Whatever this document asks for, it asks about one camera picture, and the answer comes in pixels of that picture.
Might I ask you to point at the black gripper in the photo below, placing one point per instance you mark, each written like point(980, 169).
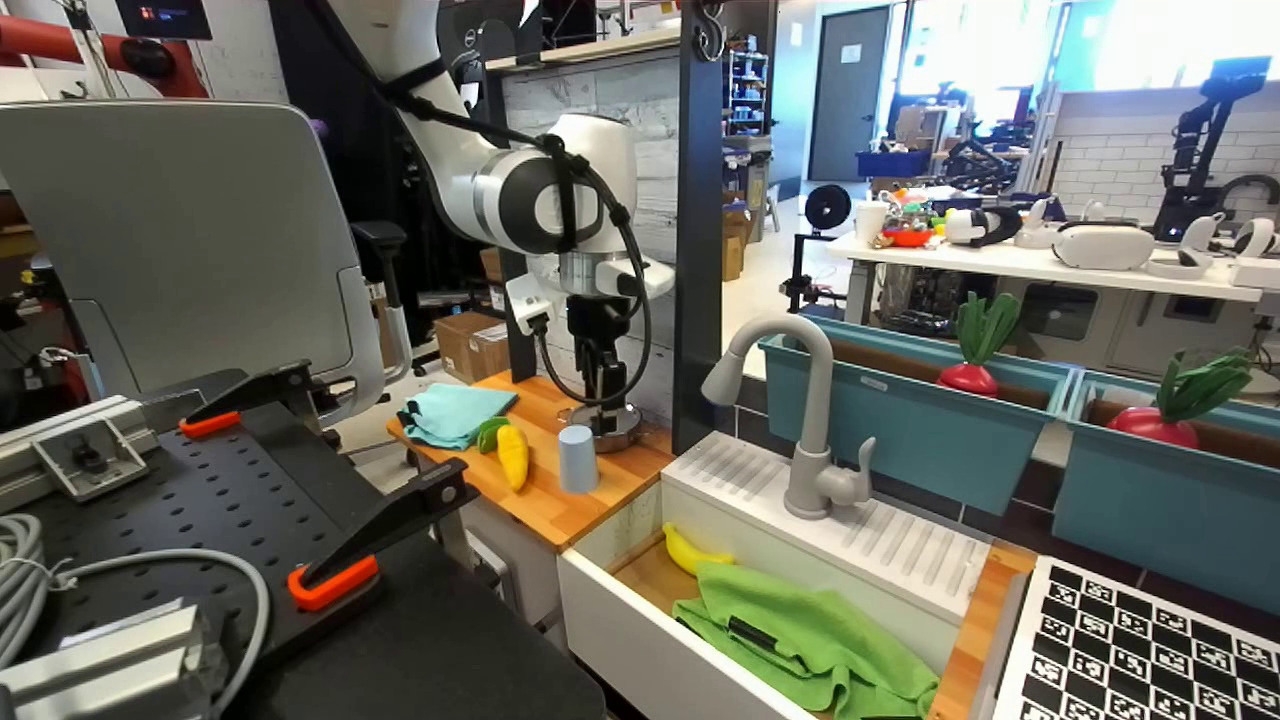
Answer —
point(599, 335)

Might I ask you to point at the black background robot arm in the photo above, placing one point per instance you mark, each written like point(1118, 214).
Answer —
point(1200, 125)

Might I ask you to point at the grey-blue cup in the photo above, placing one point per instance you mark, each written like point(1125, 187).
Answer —
point(577, 463)

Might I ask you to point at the wooden kitchen counter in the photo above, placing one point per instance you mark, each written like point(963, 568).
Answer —
point(563, 507)

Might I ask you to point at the cardboard box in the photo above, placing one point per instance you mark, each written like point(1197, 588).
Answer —
point(465, 348)

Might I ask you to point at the teal cloth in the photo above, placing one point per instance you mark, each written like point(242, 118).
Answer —
point(444, 409)

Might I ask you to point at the yellow toy banana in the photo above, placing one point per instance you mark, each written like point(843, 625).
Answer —
point(685, 553)

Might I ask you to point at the grey toy faucet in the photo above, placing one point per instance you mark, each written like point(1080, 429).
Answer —
point(809, 442)

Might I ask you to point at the white wood backsplash panel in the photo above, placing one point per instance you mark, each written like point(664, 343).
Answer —
point(658, 174)

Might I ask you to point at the black clamp orange tip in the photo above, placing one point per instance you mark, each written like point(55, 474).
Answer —
point(381, 523)
point(252, 389)

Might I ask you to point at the round black device on stand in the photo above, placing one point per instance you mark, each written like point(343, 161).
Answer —
point(831, 210)

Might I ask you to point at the green cloth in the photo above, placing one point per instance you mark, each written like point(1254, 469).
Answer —
point(800, 641)

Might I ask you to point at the white toy sink unit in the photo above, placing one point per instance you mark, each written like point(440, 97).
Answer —
point(882, 540)

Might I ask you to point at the teal planter box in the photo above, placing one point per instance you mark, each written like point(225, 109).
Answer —
point(1175, 513)
point(921, 435)

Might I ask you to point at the red bowl of toys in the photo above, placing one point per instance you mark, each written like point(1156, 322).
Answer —
point(906, 235)

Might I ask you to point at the red toy radish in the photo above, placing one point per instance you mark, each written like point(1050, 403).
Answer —
point(968, 376)
point(1151, 422)

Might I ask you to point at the grey door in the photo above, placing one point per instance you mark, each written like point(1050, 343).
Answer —
point(849, 100)

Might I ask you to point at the white background table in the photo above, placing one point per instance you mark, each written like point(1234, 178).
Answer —
point(1014, 262)

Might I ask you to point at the grey monitor back panel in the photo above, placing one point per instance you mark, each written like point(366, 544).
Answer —
point(186, 240)

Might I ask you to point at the white VR headset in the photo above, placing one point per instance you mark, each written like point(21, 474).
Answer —
point(1101, 248)

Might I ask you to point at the black white calibration board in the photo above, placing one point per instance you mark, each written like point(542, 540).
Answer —
point(1134, 653)

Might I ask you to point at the red pipe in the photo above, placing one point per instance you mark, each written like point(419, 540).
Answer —
point(123, 52)

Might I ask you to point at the thin black frame post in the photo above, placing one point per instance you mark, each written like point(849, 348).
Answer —
point(523, 358)

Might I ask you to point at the wide black frame post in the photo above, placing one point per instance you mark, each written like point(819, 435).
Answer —
point(698, 240)

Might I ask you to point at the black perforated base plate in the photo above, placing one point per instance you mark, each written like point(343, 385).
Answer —
point(202, 494)

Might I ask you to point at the aluminium extrusion rail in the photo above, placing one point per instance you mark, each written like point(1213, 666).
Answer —
point(81, 447)

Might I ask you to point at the aluminium bracket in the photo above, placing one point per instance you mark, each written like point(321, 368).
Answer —
point(106, 663)

